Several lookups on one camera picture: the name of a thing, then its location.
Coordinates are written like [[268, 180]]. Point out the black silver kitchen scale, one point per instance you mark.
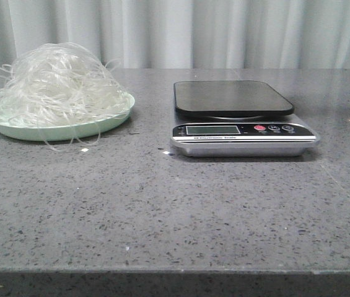
[[237, 118]]

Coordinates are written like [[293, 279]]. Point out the light green round plate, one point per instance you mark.
[[40, 134]]

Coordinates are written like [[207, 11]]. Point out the translucent white vermicelli bundle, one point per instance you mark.
[[59, 85]]

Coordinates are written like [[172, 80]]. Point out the white pleated curtain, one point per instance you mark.
[[186, 34]]

